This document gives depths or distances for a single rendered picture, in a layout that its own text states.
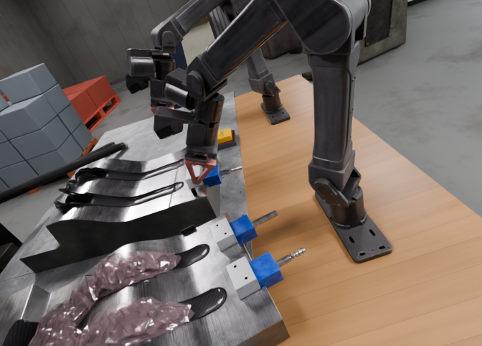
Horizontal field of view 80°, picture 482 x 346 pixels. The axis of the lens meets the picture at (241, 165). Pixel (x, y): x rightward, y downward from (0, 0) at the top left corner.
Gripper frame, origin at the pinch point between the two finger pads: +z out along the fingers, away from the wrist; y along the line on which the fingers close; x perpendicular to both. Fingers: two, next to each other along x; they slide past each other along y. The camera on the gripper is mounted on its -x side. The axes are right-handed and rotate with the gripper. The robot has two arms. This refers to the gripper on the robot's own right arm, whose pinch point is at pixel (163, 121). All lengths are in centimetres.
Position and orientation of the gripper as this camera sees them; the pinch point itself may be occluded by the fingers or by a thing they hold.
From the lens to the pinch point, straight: 95.9
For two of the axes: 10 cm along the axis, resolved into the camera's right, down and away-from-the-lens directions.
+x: 9.8, 1.0, 1.5
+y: 0.7, 5.6, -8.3
